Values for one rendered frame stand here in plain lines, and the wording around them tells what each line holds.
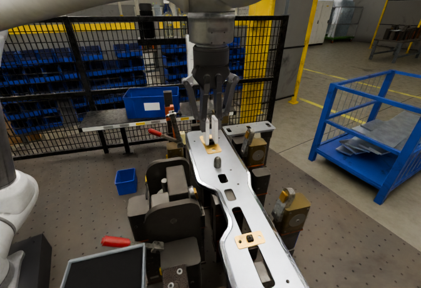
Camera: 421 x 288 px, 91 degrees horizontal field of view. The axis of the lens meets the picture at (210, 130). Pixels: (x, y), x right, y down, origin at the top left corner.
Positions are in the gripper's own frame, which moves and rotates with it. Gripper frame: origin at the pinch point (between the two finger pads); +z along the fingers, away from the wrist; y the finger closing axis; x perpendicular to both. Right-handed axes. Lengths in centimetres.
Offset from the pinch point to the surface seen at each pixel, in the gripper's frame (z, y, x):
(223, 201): 30.7, 5.5, 2.2
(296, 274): 30.8, 15.2, -24.3
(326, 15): 0, 885, 912
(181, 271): 20.9, -12.3, -20.1
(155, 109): 24, -12, 70
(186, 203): 12.1, -9.0, -10.6
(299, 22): -9, 229, 268
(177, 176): 12.3, -9.4, -1.1
